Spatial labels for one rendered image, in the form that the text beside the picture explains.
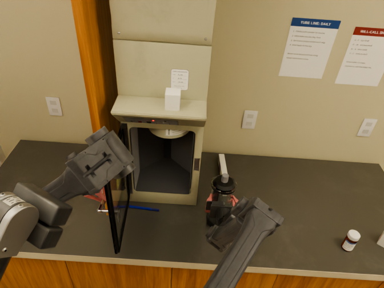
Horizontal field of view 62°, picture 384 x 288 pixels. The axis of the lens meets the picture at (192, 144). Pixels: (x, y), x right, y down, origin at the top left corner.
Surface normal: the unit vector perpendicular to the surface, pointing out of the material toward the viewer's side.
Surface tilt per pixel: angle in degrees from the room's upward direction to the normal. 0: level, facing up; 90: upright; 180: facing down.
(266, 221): 26
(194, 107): 0
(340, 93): 90
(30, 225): 90
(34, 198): 44
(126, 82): 90
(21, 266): 90
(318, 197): 0
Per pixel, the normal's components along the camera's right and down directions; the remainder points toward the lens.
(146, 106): 0.06, -0.78
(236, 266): 0.19, -0.44
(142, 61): -0.04, 0.62
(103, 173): 0.66, -0.30
